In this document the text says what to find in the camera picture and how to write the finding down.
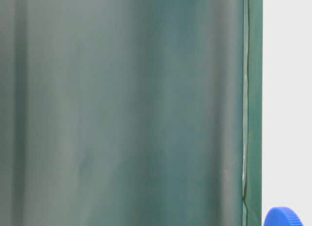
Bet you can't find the blue plastic gear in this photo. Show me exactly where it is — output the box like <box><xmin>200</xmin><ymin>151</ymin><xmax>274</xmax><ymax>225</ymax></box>
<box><xmin>263</xmin><ymin>207</ymin><xmax>303</xmax><ymax>226</ymax></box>

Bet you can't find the green fabric backdrop curtain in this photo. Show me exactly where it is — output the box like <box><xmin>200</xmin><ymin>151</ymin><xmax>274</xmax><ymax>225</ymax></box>
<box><xmin>0</xmin><ymin>0</ymin><xmax>263</xmax><ymax>226</ymax></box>

